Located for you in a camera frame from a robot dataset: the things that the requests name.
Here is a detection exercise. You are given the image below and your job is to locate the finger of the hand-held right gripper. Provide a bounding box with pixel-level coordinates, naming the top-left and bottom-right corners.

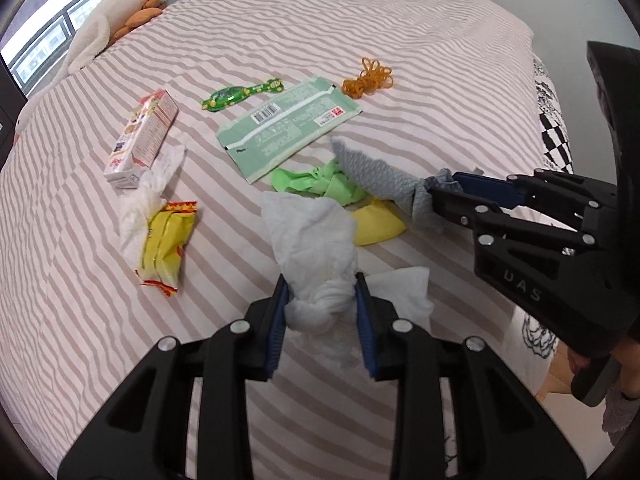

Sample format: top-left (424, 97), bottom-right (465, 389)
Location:
top-left (430, 189), bottom-right (597, 249)
top-left (451, 169), bottom-right (620, 234)

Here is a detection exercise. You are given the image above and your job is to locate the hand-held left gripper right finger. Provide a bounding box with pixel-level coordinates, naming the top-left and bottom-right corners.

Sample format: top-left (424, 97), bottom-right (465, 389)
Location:
top-left (353, 271), bottom-right (586, 480)

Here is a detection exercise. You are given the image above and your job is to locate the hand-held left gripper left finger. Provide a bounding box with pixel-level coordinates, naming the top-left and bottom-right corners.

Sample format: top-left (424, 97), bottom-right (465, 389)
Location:
top-left (57, 276), bottom-right (292, 480)

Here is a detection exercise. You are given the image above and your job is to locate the large white tissue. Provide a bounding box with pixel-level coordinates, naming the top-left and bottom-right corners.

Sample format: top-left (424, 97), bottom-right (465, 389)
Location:
top-left (262, 191), bottom-right (362, 372)

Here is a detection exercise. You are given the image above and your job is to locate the grey sock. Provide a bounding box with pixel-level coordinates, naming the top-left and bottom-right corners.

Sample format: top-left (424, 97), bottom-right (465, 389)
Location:
top-left (330, 135), bottom-right (464, 234)

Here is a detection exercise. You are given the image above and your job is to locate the yellow snack packet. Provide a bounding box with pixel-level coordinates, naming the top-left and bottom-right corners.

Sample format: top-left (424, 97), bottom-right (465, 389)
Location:
top-left (135, 200), bottom-right (199, 299)

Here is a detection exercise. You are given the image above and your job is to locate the person's right forearm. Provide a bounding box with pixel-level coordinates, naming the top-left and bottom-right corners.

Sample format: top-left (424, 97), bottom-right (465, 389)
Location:
top-left (618, 330), bottom-right (640, 401)

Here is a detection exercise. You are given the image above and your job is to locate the person's right hand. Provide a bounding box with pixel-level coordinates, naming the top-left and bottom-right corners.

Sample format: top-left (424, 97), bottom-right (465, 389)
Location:
top-left (568, 346), bottom-right (609, 377)

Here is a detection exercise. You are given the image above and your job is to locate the flat white tissue sheet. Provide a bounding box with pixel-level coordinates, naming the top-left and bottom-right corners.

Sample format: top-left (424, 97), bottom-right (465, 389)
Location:
top-left (366, 266), bottom-right (435, 334)

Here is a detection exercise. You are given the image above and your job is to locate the bed with patterned sheet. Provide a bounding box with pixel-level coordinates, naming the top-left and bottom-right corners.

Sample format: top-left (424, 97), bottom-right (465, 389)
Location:
top-left (517, 54), bottom-right (576, 362)

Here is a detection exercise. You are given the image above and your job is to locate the yellow cloth piece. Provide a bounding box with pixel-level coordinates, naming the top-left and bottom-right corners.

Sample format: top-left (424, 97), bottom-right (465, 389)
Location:
top-left (349, 198), bottom-right (407, 246)

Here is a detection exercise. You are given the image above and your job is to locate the green crumpled cloth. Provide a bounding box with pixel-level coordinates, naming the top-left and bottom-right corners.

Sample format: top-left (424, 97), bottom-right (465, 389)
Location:
top-left (270, 157), bottom-right (371, 207)

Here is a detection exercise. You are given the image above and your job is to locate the pile of tan rubber bands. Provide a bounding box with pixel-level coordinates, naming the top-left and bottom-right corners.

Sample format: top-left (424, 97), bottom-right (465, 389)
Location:
top-left (342, 56), bottom-right (396, 99)

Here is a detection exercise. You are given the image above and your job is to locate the long crumpled white tissue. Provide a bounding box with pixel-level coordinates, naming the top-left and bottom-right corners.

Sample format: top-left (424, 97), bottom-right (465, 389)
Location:
top-left (118, 145), bottom-right (187, 267)

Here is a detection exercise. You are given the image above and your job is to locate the large pale green packet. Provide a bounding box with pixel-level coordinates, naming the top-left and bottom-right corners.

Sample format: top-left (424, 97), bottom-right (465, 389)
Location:
top-left (215, 75), bottom-right (362, 185)

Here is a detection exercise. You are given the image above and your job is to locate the pink and white carton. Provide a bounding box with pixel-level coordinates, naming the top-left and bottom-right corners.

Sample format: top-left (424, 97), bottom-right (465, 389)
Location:
top-left (103, 89), bottom-right (180, 190)

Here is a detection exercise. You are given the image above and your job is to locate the small green candy wrapper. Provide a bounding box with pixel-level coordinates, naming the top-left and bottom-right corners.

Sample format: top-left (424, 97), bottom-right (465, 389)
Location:
top-left (201, 77), bottom-right (284, 111)

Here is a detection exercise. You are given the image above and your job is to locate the pink striped blanket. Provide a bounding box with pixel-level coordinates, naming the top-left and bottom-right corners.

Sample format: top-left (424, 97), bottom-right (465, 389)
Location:
top-left (0, 0), bottom-right (553, 480)

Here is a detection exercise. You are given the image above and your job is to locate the orange plush toy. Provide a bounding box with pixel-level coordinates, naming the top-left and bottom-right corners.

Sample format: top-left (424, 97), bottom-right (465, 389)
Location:
top-left (109, 0), bottom-right (169, 44)

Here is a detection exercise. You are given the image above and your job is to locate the white plush toy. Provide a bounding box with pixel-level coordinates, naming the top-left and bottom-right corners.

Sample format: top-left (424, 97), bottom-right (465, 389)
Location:
top-left (64, 0), bottom-right (169, 77)

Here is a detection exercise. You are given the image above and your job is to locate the window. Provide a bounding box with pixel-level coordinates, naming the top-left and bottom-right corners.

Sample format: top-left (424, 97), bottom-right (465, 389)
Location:
top-left (0, 0), bottom-right (128, 97)

